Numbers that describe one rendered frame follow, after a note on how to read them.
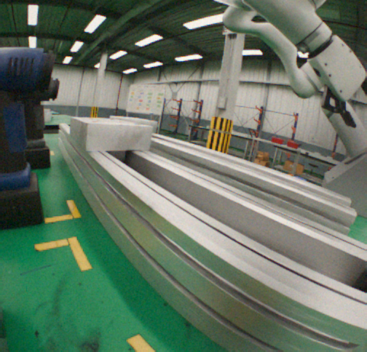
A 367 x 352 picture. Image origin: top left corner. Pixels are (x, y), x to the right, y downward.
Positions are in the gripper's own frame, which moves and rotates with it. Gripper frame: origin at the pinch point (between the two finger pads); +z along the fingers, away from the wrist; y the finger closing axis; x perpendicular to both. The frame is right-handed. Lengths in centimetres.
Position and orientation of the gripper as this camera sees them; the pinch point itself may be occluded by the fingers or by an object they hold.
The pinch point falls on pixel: (361, 108)
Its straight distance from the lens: 43.9
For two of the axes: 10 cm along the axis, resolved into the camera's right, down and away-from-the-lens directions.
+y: 6.3, -6.4, -4.4
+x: 2.2, -4.0, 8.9
